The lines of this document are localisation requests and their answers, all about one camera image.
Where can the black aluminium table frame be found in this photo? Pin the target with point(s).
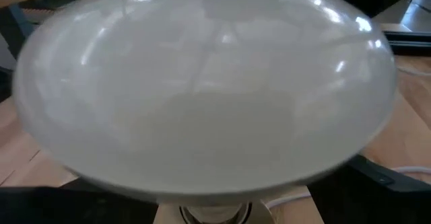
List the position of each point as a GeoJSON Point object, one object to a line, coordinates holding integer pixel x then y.
{"type": "Point", "coordinates": [409, 41]}

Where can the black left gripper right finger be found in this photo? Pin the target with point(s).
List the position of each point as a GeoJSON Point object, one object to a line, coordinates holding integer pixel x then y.
{"type": "Point", "coordinates": [370, 200]}

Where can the white frosted lightbulb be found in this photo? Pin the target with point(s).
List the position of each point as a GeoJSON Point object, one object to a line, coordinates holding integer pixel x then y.
{"type": "Point", "coordinates": [205, 93]}

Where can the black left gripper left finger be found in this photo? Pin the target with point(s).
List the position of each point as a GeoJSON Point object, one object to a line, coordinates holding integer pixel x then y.
{"type": "Point", "coordinates": [67, 205]}

